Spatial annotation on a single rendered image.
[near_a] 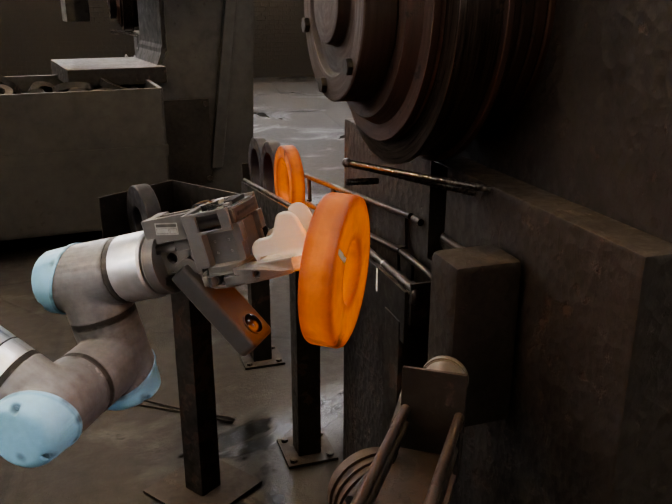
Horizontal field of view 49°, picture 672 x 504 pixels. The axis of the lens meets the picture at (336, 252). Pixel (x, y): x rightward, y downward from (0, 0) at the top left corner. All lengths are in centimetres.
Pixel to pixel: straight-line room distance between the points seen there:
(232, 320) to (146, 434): 137
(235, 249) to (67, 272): 20
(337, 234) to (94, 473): 143
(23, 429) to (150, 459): 127
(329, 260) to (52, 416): 30
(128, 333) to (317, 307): 27
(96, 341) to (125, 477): 114
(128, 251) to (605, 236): 52
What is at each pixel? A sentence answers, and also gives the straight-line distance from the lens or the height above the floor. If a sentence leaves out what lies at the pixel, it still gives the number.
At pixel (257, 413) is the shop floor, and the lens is 217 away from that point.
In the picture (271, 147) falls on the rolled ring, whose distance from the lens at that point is 201.
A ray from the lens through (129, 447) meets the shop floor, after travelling 209.
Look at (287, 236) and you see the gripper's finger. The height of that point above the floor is 90.
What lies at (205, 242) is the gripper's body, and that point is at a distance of 76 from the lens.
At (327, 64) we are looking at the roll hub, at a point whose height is 102.
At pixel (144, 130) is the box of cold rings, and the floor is 56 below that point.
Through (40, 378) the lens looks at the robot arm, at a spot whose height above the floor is 77.
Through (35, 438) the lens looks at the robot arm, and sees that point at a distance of 77.
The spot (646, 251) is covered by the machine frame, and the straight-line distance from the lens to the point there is 83.
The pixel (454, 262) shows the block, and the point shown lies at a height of 80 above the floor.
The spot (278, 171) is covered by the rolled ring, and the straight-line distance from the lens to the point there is 193.
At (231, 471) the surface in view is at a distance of 194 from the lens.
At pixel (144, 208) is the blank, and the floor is 71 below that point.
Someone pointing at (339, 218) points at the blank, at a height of 93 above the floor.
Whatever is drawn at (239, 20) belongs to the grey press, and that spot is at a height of 101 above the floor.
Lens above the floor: 112
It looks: 19 degrees down
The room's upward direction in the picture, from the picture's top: straight up
